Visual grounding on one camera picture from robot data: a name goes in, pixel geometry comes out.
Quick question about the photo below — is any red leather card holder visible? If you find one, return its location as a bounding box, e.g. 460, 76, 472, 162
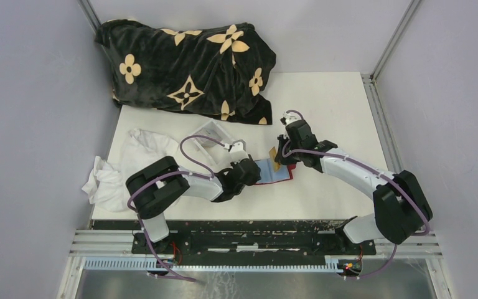
255, 158, 296, 185

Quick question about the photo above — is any yellow credit card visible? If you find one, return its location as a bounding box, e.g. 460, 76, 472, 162
269, 147, 282, 172

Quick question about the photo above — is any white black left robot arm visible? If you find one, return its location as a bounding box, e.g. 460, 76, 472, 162
125, 156, 261, 254

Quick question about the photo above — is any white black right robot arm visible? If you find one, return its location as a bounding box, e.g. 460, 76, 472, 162
275, 116, 433, 254

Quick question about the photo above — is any white plastic card box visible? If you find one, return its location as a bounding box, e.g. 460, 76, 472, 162
189, 120, 233, 168

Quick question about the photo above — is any stack of cards in box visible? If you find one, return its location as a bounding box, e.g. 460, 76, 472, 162
195, 128, 222, 147

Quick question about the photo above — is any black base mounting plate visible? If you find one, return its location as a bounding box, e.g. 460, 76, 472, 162
153, 220, 377, 266

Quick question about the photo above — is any black floral blanket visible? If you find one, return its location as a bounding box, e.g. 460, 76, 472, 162
95, 19, 276, 125

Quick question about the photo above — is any white crumpled cloth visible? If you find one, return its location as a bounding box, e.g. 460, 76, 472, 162
82, 128, 179, 212

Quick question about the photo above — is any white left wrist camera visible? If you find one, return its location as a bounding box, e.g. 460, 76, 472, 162
224, 140, 250, 163

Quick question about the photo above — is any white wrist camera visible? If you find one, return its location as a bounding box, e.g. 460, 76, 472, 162
280, 114, 301, 126
224, 140, 250, 163

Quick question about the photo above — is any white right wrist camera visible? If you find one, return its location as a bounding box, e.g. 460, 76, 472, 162
280, 114, 301, 126

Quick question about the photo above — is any white slotted cable duct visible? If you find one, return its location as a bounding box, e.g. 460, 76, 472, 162
83, 255, 341, 273

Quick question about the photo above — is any aluminium frame rail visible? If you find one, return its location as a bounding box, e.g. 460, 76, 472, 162
362, 1, 443, 259

